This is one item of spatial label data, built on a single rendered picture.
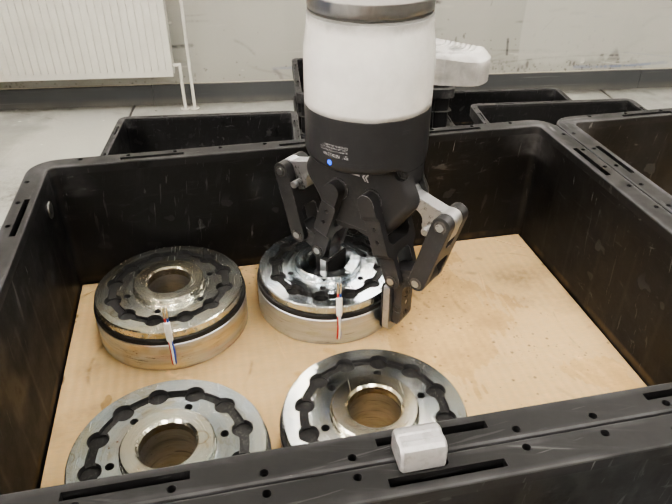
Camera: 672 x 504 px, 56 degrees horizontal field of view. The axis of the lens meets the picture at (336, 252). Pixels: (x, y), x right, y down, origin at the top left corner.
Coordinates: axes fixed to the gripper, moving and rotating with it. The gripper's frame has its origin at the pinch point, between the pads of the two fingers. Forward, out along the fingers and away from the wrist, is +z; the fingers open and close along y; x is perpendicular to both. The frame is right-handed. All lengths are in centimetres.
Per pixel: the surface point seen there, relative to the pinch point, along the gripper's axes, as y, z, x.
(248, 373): -2.5, 2.3, -9.3
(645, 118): 10.9, -7.6, 24.9
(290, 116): -70, 27, 73
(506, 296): 7.6, 2.3, 8.4
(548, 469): 17.3, -7.6, -13.2
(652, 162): 12.2, -3.4, 26.3
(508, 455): 15.9, -7.7, -13.6
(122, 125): -95, 26, 46
